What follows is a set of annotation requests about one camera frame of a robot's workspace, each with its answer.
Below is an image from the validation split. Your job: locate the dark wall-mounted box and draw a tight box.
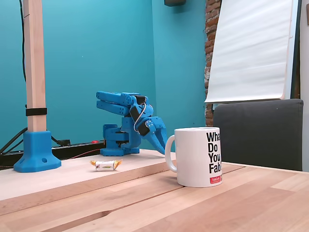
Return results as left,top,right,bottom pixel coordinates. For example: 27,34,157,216
164,0,187,7

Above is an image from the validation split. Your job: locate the black power plug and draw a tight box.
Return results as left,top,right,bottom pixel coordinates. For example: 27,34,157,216
52,136,71,147

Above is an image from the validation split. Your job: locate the black strap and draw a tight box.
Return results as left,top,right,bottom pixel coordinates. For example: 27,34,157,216
25,108,48,117

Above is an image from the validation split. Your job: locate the pale wooden base board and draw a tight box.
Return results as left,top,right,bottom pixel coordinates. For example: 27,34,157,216
0,148,178,201

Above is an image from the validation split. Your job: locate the wooden post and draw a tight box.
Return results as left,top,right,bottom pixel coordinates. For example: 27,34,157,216
22,0,48,133

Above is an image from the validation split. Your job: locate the black cable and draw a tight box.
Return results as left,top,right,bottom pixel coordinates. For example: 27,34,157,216
19,0,27,83

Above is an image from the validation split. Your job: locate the white mug black text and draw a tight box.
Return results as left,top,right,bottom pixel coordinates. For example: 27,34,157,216
165,127,224,188

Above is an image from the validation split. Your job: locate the sweet white gold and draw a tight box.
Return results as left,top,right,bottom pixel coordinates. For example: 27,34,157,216
89,159,123,172

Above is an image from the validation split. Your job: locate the blue post base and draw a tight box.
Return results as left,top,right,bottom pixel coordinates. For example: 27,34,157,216
13,130,62,174

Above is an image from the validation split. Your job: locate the black power strip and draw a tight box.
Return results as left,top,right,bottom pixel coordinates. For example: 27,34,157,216
0,140,106,165

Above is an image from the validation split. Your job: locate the white flip chart paper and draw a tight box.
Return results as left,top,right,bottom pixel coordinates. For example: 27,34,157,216
204,0,294,104

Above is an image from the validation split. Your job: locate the flip chart easel board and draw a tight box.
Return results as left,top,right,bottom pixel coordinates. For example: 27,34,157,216
287,0,302,100

